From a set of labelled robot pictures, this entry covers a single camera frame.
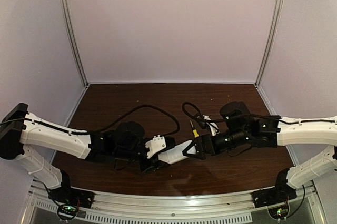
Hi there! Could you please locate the yellow handled screwdriver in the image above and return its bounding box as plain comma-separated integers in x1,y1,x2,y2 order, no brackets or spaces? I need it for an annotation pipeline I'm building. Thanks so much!
190,120,199,138

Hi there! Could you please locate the white remote control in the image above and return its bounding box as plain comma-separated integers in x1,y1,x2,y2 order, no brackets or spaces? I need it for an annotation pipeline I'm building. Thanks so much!
158,140,192,165

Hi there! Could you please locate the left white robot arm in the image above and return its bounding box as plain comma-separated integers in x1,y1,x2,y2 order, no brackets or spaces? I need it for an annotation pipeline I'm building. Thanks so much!
1,103,176,191

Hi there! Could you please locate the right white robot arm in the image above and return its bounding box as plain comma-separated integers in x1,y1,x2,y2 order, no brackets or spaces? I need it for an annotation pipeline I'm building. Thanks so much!
182,101,336,189

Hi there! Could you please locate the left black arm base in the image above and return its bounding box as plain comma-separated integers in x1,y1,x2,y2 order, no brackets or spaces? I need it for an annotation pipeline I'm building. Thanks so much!
46,187,95,223

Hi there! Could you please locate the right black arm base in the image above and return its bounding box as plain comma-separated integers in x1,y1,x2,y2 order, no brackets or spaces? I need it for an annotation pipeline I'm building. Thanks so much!
251,186,297,222

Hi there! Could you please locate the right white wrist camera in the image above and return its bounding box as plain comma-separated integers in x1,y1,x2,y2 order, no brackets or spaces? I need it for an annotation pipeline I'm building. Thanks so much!
203,115,220,136

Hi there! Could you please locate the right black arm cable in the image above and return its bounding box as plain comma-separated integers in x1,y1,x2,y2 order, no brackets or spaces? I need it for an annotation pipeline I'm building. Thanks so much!
182,102,337,130

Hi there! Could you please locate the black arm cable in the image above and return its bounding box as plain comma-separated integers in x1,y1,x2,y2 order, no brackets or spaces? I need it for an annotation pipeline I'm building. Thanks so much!
182,102,337,130
0,105,180,140

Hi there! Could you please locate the front aluminium rail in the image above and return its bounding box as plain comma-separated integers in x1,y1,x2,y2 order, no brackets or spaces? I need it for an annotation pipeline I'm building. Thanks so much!
19,179,327,223

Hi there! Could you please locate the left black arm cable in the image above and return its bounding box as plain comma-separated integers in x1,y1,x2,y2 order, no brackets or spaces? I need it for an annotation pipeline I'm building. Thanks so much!
0,105,180,140

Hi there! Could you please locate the left aluminium frame post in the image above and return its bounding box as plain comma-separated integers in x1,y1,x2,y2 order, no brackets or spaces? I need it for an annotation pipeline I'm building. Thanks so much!
60,0,89,87

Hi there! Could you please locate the aluminium frame post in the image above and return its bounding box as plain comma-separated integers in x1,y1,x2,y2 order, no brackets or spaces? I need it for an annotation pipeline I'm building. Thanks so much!
60,0,89,87
255,0,284,88

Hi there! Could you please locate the right aluminium frame post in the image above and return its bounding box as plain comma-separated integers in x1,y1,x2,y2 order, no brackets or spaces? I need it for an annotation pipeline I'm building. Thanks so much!
255,0,284,88

